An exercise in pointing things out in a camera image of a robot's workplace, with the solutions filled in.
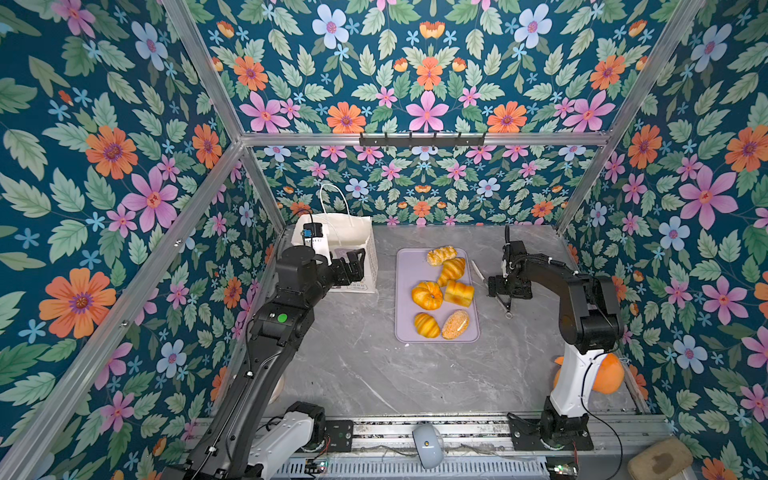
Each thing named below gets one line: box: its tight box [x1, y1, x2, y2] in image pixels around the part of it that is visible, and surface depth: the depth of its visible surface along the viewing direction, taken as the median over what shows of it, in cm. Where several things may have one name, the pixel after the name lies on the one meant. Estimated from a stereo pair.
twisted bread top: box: [427, 245, 458, 267], surface depth 109 cm
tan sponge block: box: [627, 437, 694, 480], surface depth 69 cm
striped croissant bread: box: [437, 258, 467, 287], surface depth 104 cm
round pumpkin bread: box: [411, 281, 443, 310], surface depth 98 cm
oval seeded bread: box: [441, 310, 470, 340], surface depth 90 cm
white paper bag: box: [291, 183, 378, 294], surface depth 90 cm
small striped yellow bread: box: [414, 312, 441, 338], surface depth 91 cm
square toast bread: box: [444, 280, 475, 308], surface depth 96 cm
